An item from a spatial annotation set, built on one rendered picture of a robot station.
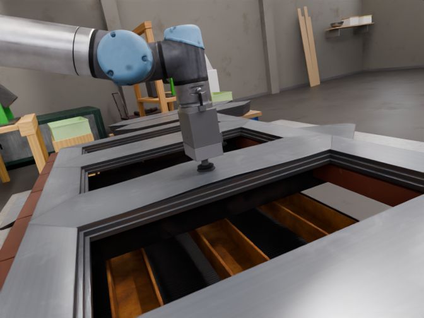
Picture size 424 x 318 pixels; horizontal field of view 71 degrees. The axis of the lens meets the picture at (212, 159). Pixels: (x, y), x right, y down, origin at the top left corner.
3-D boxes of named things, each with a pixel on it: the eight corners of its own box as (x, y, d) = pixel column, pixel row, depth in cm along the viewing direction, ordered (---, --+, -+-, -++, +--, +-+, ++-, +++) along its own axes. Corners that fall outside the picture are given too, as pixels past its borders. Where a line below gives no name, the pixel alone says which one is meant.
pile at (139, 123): (229, 107, 202) (228, 98, 200) (261, 111, 166) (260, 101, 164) (109, 134, 176) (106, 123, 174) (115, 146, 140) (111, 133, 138)
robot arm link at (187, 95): (201, 80, 68) (215, 79, 61) (204, 100, 69) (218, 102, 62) (170, 86, 66) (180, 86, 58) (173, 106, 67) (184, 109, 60)
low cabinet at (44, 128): (96, 135, 682) (88, 105, 662) (110, 145, 549) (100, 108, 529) (11, 156, 610) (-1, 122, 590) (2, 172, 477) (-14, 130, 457)
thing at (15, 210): (57, 189, 128) (55, 180, 126) (47, 228, 92) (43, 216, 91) (25, 197, 124) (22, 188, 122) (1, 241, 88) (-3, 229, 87)
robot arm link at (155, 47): (96, 43, 53) (158, 33, 53) (110, 50, 64) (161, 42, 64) (107, 88, 55) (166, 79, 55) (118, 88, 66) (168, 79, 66)
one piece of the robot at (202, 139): (227, 87, 62) (238, 162, 66) (211, 87, 70) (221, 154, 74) (182, 96, 59) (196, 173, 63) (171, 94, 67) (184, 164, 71)
